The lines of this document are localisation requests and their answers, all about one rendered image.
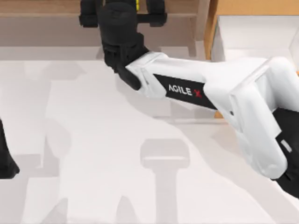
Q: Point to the yellow and black object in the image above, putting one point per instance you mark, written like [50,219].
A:
[138,4]

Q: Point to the pale wooden drawer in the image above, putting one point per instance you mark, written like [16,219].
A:
[211,21]

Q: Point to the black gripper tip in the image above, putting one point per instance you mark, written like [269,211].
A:
[7,158]

